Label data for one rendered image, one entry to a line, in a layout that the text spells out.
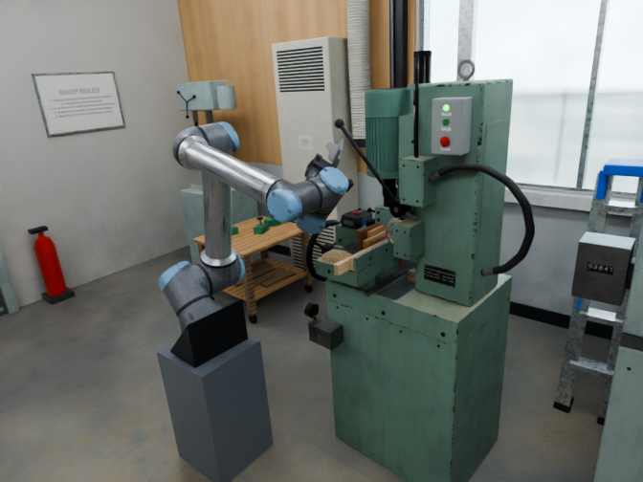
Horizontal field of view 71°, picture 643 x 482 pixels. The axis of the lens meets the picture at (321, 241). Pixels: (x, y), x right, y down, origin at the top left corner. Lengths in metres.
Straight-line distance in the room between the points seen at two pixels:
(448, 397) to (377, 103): 1.04
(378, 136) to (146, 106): 3.17
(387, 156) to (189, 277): 0.91
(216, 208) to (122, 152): 2.71
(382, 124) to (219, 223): 0.73
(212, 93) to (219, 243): 2.11
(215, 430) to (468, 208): 1.26
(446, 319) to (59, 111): 3.44
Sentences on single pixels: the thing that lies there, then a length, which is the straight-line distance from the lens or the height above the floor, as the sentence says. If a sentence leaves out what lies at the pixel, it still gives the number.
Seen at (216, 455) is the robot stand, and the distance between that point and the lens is 2.03.
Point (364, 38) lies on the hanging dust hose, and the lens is 3.22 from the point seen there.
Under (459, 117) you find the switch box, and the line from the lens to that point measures 1.40.
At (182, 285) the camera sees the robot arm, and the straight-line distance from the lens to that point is 1.89.
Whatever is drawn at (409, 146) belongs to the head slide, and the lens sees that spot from 1.61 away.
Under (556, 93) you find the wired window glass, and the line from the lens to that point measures 2.97.
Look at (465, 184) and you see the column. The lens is 1.49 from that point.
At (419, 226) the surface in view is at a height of 1.07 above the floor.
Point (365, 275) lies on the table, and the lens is 1.66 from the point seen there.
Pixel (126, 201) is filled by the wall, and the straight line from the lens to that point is 4.48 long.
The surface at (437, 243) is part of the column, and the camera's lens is 1.59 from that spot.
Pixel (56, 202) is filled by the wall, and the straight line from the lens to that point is 4.23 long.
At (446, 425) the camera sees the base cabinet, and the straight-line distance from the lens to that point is 1.78.
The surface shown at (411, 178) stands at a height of 1.24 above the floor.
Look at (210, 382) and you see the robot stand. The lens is 1.84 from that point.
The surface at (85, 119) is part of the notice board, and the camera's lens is 4.28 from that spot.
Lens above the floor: 1.56
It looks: 20 degrees down
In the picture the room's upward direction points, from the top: 4 degrees counter-clockwise
